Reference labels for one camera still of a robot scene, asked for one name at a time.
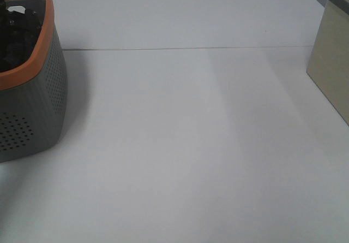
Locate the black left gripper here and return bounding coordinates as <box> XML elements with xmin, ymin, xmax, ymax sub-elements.
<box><xmin>0</xmin><ymin>0</ymin><xmax>42</xmax><ymax>63</ymax></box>

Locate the dark navy towel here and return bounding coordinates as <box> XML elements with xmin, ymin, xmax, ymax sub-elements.
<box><xmin>1</xmin><ymin>30</ymin><xmax>38</xmax><ymax>73</ymax></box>

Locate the grey orange-rimmed laundry basket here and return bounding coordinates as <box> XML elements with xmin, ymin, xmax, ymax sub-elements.
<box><xmin>1</xmin><ymin>0</ymin><xmax>68</xmax><ymax>162</ymax></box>

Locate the beige fabric storage box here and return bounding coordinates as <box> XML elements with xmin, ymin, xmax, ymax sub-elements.
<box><xmin>306</xmin><ymin>0</ymin><xmax>348</xmax><ymax>123</ymax></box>

